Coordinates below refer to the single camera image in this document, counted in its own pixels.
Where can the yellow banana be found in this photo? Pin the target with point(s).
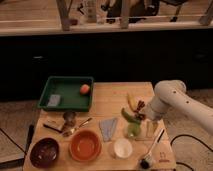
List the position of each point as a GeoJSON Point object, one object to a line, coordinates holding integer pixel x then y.
{"type": "Point", "coordinates": [131, 101]}

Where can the grey sponge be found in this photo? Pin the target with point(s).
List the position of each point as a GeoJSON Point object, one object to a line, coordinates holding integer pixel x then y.
{"type": "Point", "coordinates": [54, 100]}

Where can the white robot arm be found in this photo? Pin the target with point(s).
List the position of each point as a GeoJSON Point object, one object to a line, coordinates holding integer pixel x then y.
{"type": "Point", "coordinates": [172, 93]}

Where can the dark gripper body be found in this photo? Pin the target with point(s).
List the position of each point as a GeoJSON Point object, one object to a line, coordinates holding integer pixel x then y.
{"type": "Point", "coordinates": [138, 110]}

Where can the dark brown bowl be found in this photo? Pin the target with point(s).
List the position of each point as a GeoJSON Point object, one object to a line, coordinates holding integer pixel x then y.
{"type": "Point", "coordinates": [44, 153]}

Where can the green plastic tray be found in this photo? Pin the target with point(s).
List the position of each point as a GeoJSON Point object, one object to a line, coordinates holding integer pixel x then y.
{"type": "Point", "coordinates": [68, 87]}

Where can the white small bowl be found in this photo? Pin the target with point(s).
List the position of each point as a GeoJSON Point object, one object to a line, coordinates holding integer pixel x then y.
{"type": "Point", "coordinates": [122, 148]}

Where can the metal fork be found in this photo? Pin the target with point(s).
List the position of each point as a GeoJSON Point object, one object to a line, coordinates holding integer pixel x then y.
{"type": "Point", "coordinates": [73, 130]}

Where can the green pepper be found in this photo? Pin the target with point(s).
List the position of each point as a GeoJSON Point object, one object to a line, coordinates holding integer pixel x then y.
{"type": "Point", "coordinates": [129, 118]}

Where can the orange bowl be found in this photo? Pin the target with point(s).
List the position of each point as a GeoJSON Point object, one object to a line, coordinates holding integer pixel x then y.
{"type": "Point", "coordinates": [85, 146]}

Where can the blue grey cloth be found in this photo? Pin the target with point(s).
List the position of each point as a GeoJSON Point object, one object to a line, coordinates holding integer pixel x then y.
{"type": "Point", "coordinates": [107, 128]}

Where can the black marker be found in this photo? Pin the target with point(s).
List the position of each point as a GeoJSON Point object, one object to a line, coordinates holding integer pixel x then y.
{"type": "Point", "coordinates": [52, 128]}

